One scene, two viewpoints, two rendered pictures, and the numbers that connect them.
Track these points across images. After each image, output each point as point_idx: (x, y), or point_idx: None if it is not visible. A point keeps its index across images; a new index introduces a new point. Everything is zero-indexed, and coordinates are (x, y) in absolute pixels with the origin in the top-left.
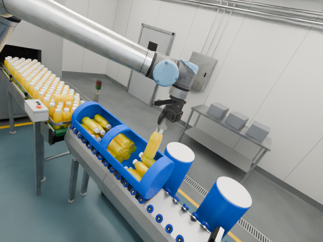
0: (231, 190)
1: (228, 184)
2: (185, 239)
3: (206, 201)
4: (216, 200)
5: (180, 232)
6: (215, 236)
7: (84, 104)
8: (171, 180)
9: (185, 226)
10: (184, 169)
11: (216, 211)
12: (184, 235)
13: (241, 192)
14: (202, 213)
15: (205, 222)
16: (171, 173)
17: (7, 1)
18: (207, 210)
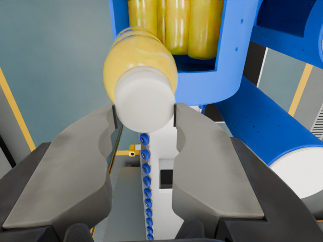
0: (296, 174)
1: (310, 166)
2: (157, 139)
3: (264, 123)
4: (261, 148)
5: (159, 129)
6: (165, 187)
7: None
8: (275, 40)
9: (174, 131)
10: (310, 63)
11: (249, 146)
12: (161, 136)
13: (305, 185)
14: (246, 115)
15: (237, 124)
16: (285, 36)
17: None
18: (249, 127)
